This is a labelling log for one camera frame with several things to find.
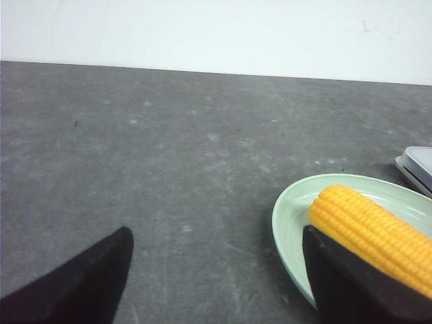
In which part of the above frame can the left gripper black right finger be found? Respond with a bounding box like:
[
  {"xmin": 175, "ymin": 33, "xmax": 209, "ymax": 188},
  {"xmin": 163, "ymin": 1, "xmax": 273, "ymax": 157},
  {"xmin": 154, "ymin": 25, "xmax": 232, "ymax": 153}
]
[{"xmin": 302, "ymin": 225, "xmax": 431, "ymax": 323}]

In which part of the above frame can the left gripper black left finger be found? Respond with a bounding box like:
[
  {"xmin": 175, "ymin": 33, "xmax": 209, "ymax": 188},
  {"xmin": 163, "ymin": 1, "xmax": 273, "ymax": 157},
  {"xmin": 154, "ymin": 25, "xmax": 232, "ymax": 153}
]
[{"xmin": 1, "ymin": 227, "xmax": 134, "ymax": 323}]

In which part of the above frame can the yellow corn cob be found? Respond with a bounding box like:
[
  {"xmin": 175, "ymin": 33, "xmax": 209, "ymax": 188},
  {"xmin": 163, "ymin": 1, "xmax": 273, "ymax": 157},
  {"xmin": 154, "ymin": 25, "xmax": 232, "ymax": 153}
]
[{"xmin": 308, "ymin": 184, "xmax": 431, "ymax": 298}]

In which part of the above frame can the light green plate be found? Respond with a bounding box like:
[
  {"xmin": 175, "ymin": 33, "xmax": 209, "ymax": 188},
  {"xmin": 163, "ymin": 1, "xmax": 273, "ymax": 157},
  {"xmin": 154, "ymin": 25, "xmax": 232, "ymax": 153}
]
[{"xmin": 271, "ymin": 173, "xmax": 431, "ymax": 308}]

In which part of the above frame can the silver digital kitchen scale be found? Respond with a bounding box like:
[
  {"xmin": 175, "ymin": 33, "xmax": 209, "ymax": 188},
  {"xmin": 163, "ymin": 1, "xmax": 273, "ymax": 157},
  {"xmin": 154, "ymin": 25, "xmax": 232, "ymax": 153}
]
[{"xmin": 395, "ymin": 146, "xmax": 431, "ymax": 198}]

